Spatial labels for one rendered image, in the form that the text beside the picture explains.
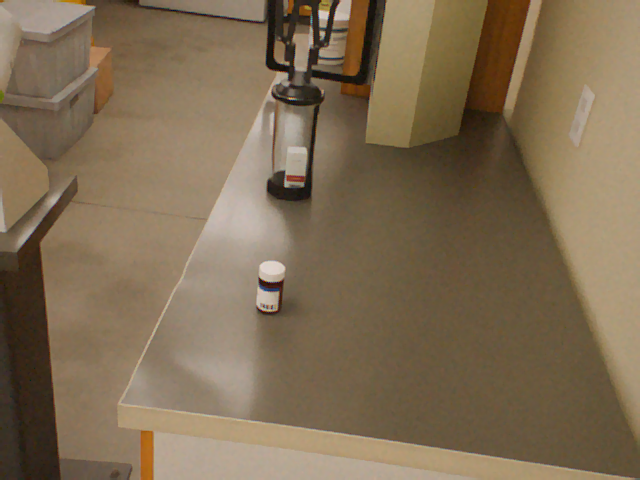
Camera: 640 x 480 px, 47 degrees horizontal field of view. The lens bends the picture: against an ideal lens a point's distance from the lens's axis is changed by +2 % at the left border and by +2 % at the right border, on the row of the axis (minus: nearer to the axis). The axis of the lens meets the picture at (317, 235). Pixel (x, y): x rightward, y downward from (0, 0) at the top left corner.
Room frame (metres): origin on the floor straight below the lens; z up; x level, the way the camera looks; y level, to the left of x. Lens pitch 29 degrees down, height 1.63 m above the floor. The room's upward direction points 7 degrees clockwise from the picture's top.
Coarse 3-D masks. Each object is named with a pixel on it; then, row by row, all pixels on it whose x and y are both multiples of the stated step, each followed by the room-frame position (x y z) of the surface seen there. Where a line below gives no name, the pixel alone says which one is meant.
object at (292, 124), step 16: (272, 96) 1.40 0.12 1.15; (288, 96) 1.37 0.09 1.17; (320, 96) 1.40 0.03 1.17; (288, 112) 1.37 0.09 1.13; (304, 112) 1.37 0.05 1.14; (288, 128) 1.37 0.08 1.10; (304, 128) 1.38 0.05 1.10; (272, 144) 1.40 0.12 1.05; (288, 144) 1.37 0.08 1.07; (304, 144) 1.38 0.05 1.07; (272, 160) 1.39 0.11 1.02; (288, 160) 1.37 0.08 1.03; (304, 160) 1.38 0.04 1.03; (272, 176) 1.39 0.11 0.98; (288, 176) 1.37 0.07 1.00; (304, 176) 1.38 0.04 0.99
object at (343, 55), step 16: (288, 0) 2.10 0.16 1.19; (352, 0) 2.07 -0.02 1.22; (368, 0) 2.06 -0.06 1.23; (288, 16) 2.10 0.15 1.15; (304, 16) 2.09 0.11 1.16; (320, 16) 2.08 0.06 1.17; (336, 16) 2.07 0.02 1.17; (352, 16) 2.07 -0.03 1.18; (304, 32) 2.09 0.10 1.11; (320, 32) 2.08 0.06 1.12; (336, 32) 2.07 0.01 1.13; (352, 32) 2.06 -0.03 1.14; (304, 48) 2.09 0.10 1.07; (336, 48) 2.07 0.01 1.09; (352, 48) 2.06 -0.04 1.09; (288, 64) 2.09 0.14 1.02; (304, 64) 2.09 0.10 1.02; (320, 64) 2.08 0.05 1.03; (336, 64) 2.07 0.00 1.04; (352, 64) 2.06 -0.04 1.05
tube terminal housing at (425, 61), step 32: (416, 0) 1.74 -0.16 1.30; (448, 0) 1.78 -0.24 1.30; (480, 0) 1.86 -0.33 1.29; (384, 32) 1.75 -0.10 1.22; (416, 32) 1.74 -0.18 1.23; (448, 32) 1.79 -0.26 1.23; (480, 32) 1.88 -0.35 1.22; (384, 64) 1.75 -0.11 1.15; (416, 64) 1.74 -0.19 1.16; (448, 64) 1.81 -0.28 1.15; (384, 96) 1.75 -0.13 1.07; (416, 96) 1.74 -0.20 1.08; (448, 96) 1.83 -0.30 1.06; (384, 128) 1.75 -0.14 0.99; (416, 128) 1.76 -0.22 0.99; (448, 128) 1.85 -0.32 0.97
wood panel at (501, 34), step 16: (496, 0) 2.11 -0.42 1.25; (512, 0) 2.11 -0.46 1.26; (528, 0) 2.10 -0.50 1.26; (496, 16) 2.11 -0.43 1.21; (512, 16) 2.11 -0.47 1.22; (496, 32) 2.11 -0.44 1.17; (512, 32) 2.10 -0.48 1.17; (480, 48) 2.11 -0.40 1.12; (496, 48) 2.11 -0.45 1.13; (512, 48) 2.10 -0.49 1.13; (480, 64) 2.11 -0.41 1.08; (496, 64) 2.11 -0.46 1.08; (512, 64) 2.10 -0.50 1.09; (480, 80) 2.11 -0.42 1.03; (496, 80) 2.11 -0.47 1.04; (368, 96) 2.12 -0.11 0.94; (480, 96) 2.11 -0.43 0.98; (496, 96) 2.10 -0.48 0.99; (496, 112) 2.10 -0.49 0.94
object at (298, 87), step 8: (296, 72) 1.41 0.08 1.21; (304, 72) 1.41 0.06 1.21; (296, 80) 1.40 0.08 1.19; (304, 80) 1.41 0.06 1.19; (280, 88) 1.39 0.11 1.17; (288, 88) 1.38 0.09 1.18; (296, 88) 1.39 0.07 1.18; (304, 88) 1.39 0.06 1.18; (312, 88) 1.40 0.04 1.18; (296, 96) 1.37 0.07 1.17; (304, 96) 1.38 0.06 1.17; (312, 96) 1.38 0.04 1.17
